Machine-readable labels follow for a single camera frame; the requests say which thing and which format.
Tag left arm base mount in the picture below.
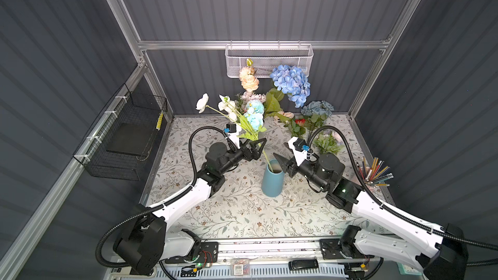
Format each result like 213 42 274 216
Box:
164 242 219 264

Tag peach peony stem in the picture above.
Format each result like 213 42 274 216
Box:
239 58 259 93

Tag teal desk clock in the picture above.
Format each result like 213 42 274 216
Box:
397 263 422 276

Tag white power strip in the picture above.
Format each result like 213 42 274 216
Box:
110 267 132 277

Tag teal ceramic vase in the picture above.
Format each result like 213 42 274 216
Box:
261 159 285 198

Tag light blue flower stem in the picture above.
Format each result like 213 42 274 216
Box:
244 100 265 131

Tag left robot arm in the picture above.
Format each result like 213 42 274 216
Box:
113 138 267 276

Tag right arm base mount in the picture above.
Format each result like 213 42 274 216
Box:
319 238 370 260

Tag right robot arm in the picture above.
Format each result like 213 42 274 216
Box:
274 154 468 279

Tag black pad in basket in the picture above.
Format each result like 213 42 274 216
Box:
106 123 153 156

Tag black wire basket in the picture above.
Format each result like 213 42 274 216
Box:
73 86 168 181

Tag black remote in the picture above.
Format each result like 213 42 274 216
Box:
289 259 319 271

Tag coloured pencils bunch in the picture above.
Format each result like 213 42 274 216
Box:
356 158 394 187

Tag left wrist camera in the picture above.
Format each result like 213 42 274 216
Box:
224 123 242 149

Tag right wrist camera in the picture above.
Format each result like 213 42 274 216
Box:
288 137 311 167

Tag orange gerbera flower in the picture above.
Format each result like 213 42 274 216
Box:
284 117 306 139

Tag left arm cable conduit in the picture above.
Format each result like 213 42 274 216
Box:
95 126 238 268

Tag yellow marker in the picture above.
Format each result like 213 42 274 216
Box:
155 111 164 131

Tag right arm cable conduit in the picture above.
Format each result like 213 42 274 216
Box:
306 125 498 267

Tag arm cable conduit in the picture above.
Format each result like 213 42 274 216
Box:
306 125 498 267
95 126 238 268

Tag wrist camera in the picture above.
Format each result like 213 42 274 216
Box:
288 137 311 167
224 123 242 149

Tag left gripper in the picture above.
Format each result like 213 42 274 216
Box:
218 133 264 178

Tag white wire basket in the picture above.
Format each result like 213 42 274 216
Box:
224 42 314 79

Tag blue hydrangea flower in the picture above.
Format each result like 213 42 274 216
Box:
270 65 311 108

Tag lilac white flower bunch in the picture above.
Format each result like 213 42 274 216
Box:
236 92 267 112

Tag small purple sprig stem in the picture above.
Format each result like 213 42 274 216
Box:
313 133 344 155

